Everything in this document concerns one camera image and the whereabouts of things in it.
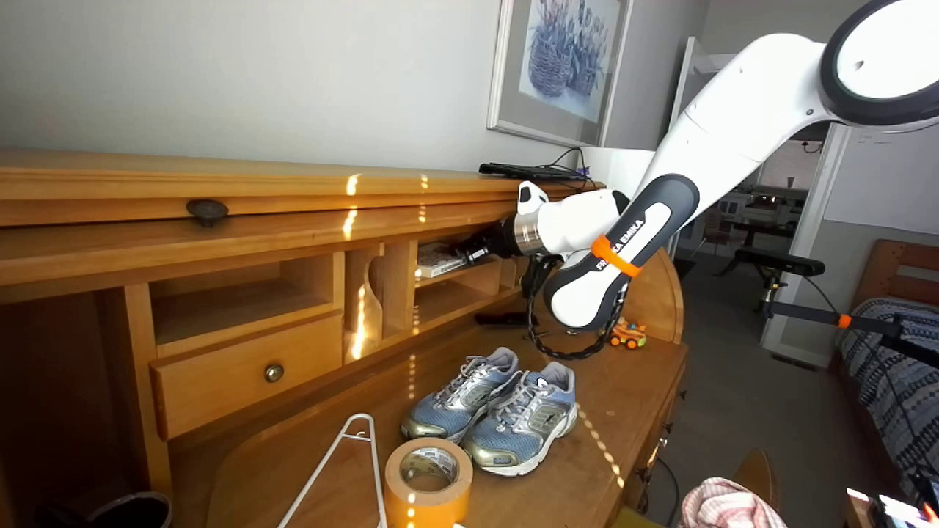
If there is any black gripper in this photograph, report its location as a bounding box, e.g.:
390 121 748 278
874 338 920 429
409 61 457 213
454 218 523 264

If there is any white book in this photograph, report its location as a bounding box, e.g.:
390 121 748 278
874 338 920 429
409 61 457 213
415 247 481 288

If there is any wooden roll-top desk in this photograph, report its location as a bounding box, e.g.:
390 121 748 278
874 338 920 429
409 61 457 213
0 150 694 528

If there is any black keyboard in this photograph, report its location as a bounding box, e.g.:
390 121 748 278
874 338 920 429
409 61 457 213
475 159 592 184

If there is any blue white running shoe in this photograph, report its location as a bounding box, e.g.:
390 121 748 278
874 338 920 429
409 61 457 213
457 360 581 482
399 344 523 443

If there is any framed blue flower picture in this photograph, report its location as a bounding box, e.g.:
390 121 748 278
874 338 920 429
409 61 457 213
485 0 636 150

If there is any tan tape roll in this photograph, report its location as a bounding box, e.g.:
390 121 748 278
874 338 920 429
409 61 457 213
381 436 475 528

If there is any wooden drawer with metal knob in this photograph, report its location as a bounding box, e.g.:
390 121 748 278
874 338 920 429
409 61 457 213
148 307 350 443

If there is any pink striped cloth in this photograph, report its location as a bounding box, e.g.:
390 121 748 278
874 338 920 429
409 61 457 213
675 476 789 528

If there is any black cup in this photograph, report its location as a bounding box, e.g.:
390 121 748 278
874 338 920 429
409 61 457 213
86 490 176 528

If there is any bed with striped blanket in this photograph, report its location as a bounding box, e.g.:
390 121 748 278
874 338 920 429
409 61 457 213
831 238 939 493

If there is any orange cable strap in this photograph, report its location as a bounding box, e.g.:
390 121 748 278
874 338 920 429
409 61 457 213
589 235 642 281

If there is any dark roll-top handle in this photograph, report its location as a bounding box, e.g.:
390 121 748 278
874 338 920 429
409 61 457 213
184 197 231 229

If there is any white wire clothes hanger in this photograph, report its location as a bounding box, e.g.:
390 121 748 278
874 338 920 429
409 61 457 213
275 410 390 528

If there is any black bar camera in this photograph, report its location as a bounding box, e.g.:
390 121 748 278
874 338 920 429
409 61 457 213
730 247 829 281

